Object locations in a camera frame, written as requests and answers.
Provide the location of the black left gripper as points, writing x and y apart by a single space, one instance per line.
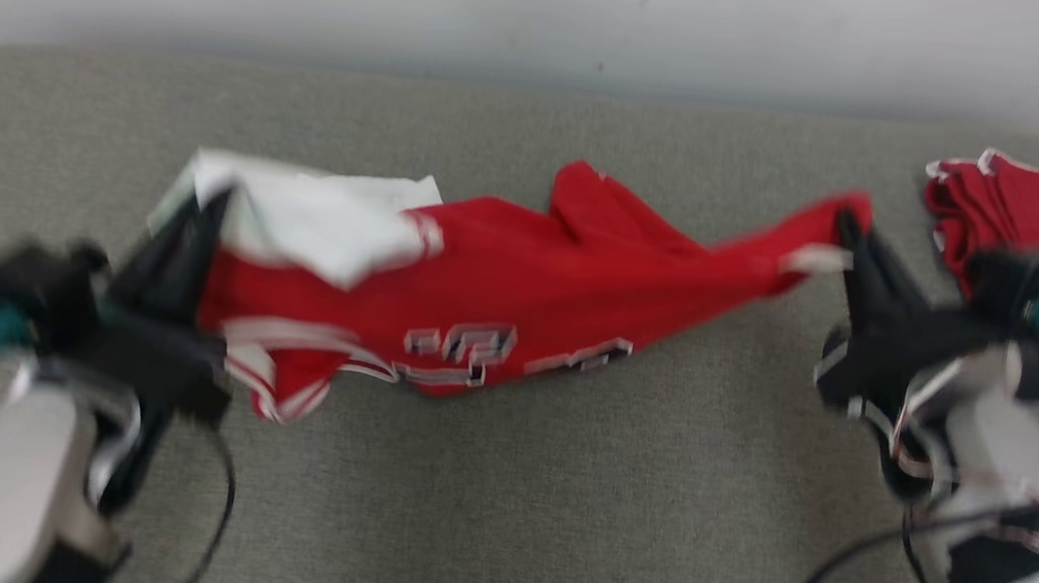
160 358

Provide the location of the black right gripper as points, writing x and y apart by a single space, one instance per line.
883 362

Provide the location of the red white basketball jersey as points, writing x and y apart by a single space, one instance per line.
530 283

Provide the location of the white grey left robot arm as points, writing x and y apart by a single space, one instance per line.
9 478

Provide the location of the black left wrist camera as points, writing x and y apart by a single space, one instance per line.
20 293

